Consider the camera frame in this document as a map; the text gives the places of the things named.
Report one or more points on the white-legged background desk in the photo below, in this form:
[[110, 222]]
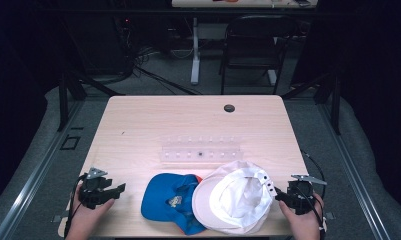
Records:
[[195, 50]]

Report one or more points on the clear acrylic peg rack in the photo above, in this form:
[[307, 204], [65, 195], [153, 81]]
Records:
[[201, 154]]

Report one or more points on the grey metal bracket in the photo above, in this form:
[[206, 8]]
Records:
[[329, 216], [58, 218]]

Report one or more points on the person's left hand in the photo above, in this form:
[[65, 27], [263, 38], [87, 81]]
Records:
[[88, 218]]

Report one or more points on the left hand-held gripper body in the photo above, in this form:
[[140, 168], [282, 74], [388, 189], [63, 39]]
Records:
[[93, 191]]

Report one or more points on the black folding chair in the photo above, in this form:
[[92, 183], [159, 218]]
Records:
[[254, 50]]

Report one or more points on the white baseball cap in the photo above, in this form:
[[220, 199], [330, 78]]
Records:
[[234, 200]]

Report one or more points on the blue baseball cap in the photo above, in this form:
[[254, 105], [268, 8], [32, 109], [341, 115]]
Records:
[[164, 196]]

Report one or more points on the person's right hand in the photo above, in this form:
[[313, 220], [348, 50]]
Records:
[[304, 221]]

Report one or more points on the black table grommet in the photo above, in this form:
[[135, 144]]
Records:
[[229, 108]]

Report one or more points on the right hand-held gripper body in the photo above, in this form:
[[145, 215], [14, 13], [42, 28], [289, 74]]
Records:
[[300, 196]]

